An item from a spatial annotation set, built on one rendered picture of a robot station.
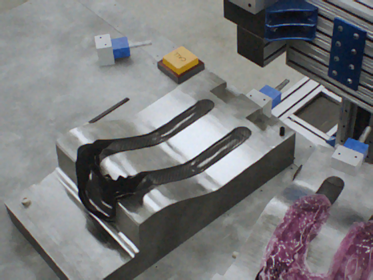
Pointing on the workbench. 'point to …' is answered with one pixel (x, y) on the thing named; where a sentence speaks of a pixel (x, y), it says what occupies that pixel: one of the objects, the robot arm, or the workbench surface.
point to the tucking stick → (108, 111)
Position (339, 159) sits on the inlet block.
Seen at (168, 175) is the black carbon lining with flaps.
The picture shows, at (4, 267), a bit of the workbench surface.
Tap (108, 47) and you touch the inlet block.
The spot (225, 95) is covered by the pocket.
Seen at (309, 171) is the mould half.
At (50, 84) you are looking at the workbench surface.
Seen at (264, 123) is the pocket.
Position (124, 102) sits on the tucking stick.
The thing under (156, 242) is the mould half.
